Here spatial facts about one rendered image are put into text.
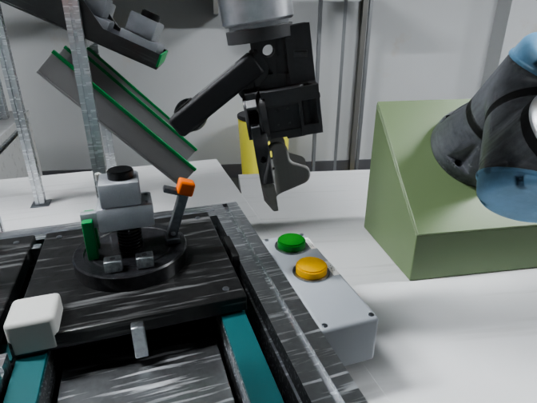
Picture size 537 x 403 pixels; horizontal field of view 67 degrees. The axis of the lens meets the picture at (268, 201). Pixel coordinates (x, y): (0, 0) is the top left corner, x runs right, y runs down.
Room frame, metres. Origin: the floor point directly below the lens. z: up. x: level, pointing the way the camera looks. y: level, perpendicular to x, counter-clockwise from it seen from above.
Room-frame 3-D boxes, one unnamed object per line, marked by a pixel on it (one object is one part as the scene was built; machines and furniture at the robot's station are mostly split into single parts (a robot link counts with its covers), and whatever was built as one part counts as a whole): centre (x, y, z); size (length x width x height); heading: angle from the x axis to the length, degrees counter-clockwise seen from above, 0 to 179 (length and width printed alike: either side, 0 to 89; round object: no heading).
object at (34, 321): (0.33, 0.24, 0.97); 0.05 x 0.05 x 0.04; 18
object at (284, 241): (0.51, -0.03, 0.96); 0.04 x 0.04 x 0.02
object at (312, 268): (0.45, -0.05, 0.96); 0.04 x 0.04 x 0.02
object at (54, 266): (0.46, 0.18, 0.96); 0.24 x 0.24 x 0.02; 18
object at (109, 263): (0.40, 0.18, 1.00); 0.02 x 0.01 x 0.02; 108
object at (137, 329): (0.34, 0.14, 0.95); 0.01 x 0.01 x 0.04; 18
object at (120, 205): (0.46, 0.19, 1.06); 0.08 x 0.04 x 0.07; 108
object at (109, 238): (0.46, 0.18, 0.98); 0.14 x 0.14 x 0.02
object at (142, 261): (0.41, 0.15, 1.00); 0.02 x 0.01 x 0.02; 108
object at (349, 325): (0.45, -0.05, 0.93); 0.21 x 0.07 x 0.06; 18
